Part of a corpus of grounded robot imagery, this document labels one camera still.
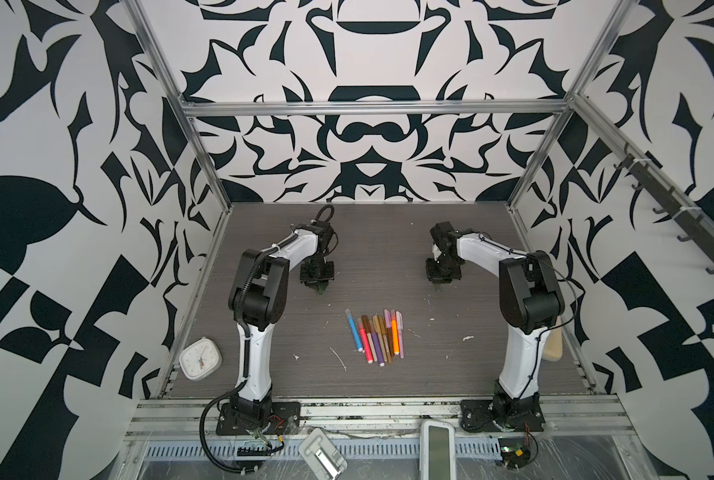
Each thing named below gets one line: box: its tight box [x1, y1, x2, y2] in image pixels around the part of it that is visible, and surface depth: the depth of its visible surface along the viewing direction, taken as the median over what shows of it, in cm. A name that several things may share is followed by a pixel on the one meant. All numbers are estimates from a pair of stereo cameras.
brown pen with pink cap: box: [384, 309, 395, 357], surface depth 91 cm
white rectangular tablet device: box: [419, 419, 456, 480], surface depth 68 cm
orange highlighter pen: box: [390, 309, 401, 356], surface depth 89 cm
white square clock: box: [179, 336, 223, 381], surface depth 82 cm
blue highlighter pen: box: [344, 308, 363, 353], surface depth 89 cm
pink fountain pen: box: [396, 310, 404, 359], surface depth 91 cm
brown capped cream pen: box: [361, 314, 378, 363], surface depth 89 cm
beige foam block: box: [543, 326, 563, 361], surface depth 84 cm
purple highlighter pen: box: [368, 318, 385, 367], surface depth 87 cm
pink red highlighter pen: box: [356, 317, 373, 364], surface depth 87 cm
